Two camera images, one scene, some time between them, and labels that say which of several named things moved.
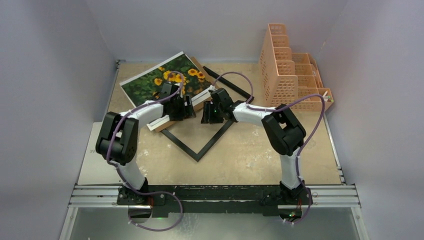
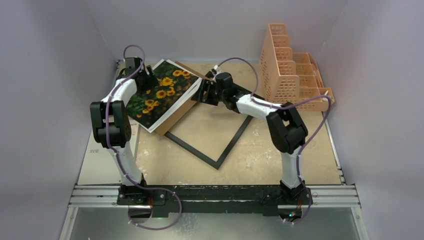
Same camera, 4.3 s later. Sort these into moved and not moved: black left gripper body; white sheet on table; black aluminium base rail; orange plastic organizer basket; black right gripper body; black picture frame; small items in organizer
Moved: black picture frame; black right gripper body; black left gripper body
Not moved: small items in organizer; black aluminium base rail; orange plastic organizer basket; white sheet on table
